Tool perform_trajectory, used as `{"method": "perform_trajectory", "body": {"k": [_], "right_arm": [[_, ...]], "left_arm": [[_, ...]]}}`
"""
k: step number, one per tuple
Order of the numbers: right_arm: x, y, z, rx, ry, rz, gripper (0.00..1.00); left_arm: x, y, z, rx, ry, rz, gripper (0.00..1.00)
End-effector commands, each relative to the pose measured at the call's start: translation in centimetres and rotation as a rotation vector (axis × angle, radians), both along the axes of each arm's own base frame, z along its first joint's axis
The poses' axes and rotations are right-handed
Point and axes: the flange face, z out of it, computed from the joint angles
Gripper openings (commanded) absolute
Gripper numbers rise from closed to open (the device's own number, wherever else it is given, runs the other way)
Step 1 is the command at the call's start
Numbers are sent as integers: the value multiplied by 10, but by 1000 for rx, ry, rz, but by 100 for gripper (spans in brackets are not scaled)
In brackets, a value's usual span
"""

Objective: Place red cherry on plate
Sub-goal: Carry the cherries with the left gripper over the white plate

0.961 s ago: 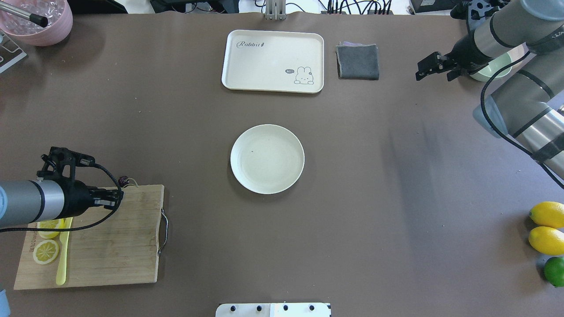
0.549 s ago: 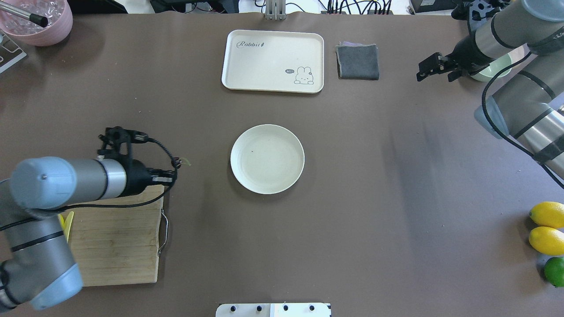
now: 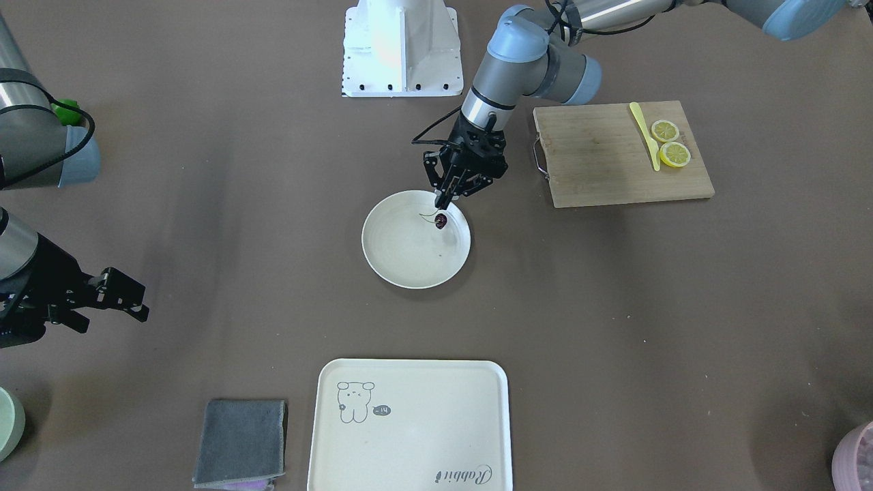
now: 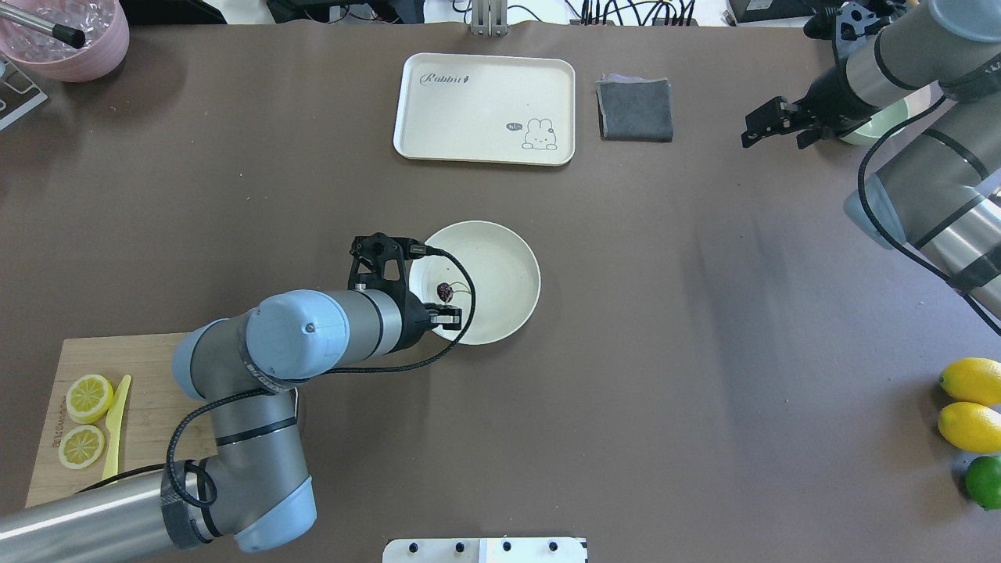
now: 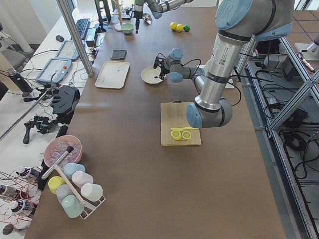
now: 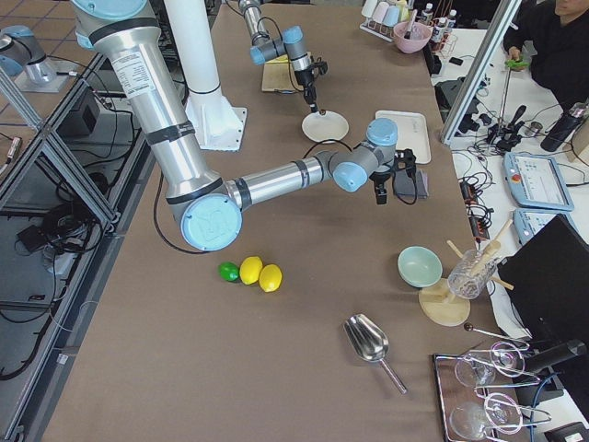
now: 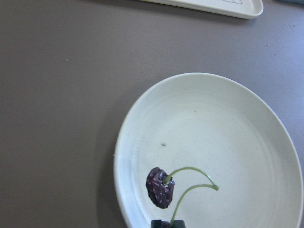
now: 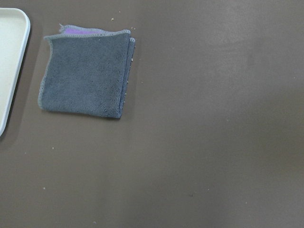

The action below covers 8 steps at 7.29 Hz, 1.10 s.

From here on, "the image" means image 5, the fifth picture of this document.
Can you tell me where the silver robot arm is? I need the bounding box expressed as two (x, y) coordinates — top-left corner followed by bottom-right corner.
(134, 0), (193, 34)
(153, 0), (294, 128)

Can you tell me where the metal ice scoop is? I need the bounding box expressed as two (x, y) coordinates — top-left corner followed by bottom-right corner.
(142, 13), (153, 25)

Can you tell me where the pink ice bowl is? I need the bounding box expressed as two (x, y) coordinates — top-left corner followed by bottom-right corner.
(44, 135), (83, 168)

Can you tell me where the rack of pastel cups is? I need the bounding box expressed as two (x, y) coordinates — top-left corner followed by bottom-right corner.
(47, 165), (106, 220)

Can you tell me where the aluminium frame post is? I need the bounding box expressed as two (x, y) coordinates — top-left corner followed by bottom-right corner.
(56, 0), (93, 77)

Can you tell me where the green lime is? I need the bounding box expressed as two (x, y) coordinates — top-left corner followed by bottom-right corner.
(183, 25), (191, 32)

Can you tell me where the yellow lemon outer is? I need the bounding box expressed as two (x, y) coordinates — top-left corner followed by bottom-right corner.
(170, 22), (177, 31)

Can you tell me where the metal muddler in bowl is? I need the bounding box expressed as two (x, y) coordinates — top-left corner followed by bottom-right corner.
(41, 146), (74, 180)

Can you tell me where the yellow plastic knife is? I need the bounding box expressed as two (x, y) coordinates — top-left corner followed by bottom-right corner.
(170, 127), (199, 131)

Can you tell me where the mint green bowl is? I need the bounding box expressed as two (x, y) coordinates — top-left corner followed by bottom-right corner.
(121, 23), (135, 34)

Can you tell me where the teach pendant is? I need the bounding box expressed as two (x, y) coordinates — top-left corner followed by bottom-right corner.
(35, 58), (72, 83)
(55, 40), (79, 61)

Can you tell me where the lemon slice far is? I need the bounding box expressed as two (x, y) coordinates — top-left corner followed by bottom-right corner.
(182, 130), (192, 140)

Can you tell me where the wooden cup stand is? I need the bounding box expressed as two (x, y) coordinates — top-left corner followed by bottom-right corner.
(112, 0), (123, 32)

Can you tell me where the cream rabbit tray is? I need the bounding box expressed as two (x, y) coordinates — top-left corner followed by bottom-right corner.
(95, 61), (130, 89)

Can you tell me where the bamboo cutting board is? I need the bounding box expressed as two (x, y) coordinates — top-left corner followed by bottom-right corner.
(160, 101), (201, 146)

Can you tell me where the teach pendant far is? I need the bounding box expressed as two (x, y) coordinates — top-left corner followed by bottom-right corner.
(55, 40), (79, 61)

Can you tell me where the lemon slice near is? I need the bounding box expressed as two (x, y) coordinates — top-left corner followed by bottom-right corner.
(170, 129), (182, 141)

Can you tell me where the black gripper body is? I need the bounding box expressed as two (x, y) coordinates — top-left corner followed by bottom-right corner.
(133, 8), (143, 20)
(155, 53), (171, 74)

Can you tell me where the cream round plate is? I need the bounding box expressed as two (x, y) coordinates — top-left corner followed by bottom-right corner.
(141, 66), (164, 84)

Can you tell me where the lemon slice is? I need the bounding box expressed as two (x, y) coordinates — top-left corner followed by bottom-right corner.
(170, 129), (182, 141)
(182, 130), (192, 140)

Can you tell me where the yellow lemon near lime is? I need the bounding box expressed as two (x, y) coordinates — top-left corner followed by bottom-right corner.
(176, 24), (184, 32)

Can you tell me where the grey folded cloth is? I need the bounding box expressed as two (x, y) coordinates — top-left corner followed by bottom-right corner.
(111, 49), (127, 60)

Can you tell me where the teach pendant near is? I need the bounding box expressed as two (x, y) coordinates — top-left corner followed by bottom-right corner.
(35, 58), (72, 83)

